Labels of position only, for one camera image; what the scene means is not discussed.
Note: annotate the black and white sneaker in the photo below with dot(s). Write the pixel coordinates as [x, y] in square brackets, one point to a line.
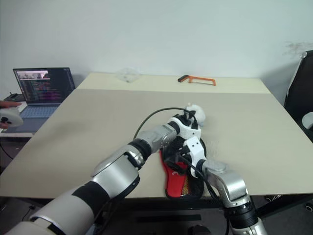
[309, 206]

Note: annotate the person's bare hand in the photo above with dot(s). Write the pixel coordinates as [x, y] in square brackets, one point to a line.
[11, 104]

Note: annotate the clear plastic bag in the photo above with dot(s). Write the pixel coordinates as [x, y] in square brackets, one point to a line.
[128, 76]

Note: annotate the black table frame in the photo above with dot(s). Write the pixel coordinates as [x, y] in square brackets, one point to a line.
[171, 204]

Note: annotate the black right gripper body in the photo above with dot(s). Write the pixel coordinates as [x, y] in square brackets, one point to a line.
[177, 151]

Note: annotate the black office chair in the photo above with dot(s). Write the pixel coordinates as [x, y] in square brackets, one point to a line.
[300, 93]

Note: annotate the large dark rounded shape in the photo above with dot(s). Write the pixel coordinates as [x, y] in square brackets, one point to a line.
[199, 230]

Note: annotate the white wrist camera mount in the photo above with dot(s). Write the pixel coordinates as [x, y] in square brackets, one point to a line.
[195, 149]
[188, 132]

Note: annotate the orange hacksaw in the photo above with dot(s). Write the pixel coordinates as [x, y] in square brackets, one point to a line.
[203, 80]

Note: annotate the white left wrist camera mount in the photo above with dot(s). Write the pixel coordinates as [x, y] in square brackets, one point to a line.
[188, 132]

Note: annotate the open laptop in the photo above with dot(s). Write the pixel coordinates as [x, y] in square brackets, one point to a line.
[44, 85]

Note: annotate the black floor bar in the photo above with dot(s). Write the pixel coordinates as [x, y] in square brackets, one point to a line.
[168, 218]

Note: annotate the black handheld device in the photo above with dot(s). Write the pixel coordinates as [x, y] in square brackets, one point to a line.
[13, 98]

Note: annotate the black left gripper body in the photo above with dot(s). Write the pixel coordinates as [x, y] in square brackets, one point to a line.
[190, 120]

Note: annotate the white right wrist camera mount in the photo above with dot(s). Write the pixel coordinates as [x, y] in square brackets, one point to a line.
[195, 149]

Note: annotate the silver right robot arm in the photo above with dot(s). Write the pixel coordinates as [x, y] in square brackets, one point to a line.
[232, 181]

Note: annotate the black and red paddle case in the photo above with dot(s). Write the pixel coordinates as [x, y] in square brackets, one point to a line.
[176, 182]

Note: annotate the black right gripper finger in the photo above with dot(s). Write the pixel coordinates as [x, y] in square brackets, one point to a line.
[172, 164]

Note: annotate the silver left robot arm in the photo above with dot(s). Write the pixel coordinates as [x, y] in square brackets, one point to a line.
[115, 176]

